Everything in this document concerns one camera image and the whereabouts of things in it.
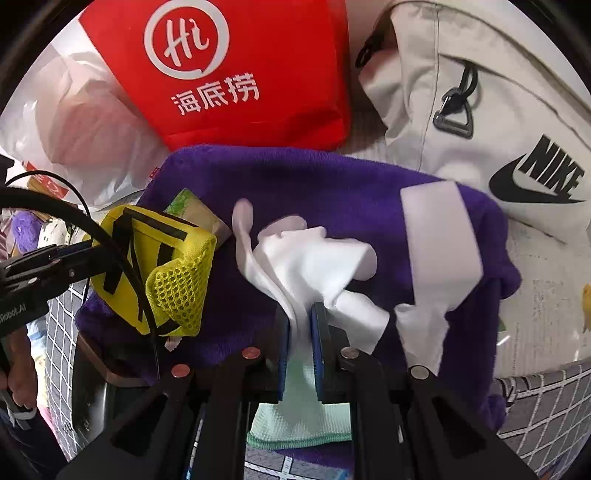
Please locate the red shopping bag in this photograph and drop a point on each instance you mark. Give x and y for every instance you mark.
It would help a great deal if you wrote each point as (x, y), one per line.
(277, 55)

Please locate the white sponge block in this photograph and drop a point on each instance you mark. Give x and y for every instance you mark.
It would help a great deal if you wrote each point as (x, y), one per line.
(438, 240)

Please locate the yellow mesh pouch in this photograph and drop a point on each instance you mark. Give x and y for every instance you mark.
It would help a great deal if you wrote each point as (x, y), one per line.
(180, 281)

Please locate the white printed sheet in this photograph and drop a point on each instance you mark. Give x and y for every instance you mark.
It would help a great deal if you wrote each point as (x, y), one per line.
(545, 300)

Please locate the beige backpack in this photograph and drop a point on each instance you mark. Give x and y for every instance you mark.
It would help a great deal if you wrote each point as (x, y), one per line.
(508, 92)

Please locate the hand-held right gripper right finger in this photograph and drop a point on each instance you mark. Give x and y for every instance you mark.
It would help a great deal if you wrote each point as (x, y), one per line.
(318, 355)

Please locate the white dotted plush toy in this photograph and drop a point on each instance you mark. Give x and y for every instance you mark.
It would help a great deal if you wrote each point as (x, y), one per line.
(53, 233)

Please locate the person's left forearm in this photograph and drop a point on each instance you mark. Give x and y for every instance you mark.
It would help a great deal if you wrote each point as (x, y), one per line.
(27, 447)

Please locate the small green tissue pack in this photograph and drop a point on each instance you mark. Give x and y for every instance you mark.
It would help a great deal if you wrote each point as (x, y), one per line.
(198, 214)

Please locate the person's left hand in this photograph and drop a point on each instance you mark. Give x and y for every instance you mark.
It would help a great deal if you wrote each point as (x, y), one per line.
(18, 369)

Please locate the mint green washcloth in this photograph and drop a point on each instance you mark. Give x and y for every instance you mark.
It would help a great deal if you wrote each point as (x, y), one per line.
(300, 415)

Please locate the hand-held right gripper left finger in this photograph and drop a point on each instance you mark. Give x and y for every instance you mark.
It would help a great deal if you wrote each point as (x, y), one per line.
(282, 360)

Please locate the purple plush toy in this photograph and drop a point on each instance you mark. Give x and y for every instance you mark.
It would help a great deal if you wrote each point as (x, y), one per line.
(25, 230)

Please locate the grey checked blanket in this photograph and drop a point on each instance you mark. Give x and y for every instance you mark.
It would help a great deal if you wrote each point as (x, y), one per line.
(545, 406)

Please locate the dark box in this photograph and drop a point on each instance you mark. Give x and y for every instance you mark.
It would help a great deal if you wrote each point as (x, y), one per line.
(97, 397)

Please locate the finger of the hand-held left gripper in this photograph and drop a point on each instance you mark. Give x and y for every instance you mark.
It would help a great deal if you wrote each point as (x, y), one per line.
(69, 251)
(69, 272)

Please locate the white cloth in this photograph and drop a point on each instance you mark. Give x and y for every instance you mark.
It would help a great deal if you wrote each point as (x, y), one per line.
(418, 332)
(300, 263)

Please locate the purple towel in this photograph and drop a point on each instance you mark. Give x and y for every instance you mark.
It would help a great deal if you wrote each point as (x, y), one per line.
(323, 184)

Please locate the white plastic bag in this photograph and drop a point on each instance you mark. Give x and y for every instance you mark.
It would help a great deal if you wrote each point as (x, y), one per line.
(92, 120)

